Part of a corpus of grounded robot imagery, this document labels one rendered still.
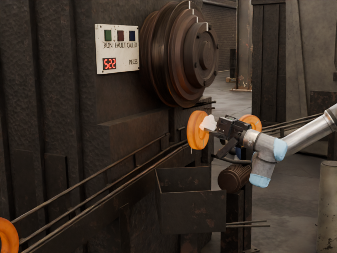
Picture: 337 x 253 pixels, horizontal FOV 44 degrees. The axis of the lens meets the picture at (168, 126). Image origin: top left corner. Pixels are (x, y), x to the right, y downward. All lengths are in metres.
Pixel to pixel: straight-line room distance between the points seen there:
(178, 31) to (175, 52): 0.09
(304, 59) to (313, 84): 0.27
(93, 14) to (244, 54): 9.32
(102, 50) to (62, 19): 0.19
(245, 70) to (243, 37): 0.80
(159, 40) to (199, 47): 0.19
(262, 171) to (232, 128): 0.20
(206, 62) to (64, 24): 0.62
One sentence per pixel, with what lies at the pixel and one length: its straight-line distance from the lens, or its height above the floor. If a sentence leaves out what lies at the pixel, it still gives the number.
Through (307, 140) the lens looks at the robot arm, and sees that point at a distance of 1.71.
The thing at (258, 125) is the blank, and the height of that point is 0.72.
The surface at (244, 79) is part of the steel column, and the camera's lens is 10.83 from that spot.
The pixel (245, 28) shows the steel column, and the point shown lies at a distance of 10.80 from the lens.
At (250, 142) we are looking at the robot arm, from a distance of 1.59.
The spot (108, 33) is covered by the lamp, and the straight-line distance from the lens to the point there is 1.62.
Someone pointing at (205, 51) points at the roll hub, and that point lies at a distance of 1.84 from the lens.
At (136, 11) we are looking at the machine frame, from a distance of 1.83.
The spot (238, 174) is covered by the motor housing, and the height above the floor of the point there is 0.51.
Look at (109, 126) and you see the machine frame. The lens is 1.58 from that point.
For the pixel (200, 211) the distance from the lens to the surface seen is 1.34.
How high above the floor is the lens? 1.16
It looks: 11 degrees down
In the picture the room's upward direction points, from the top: 1 degrees counter-clockwise
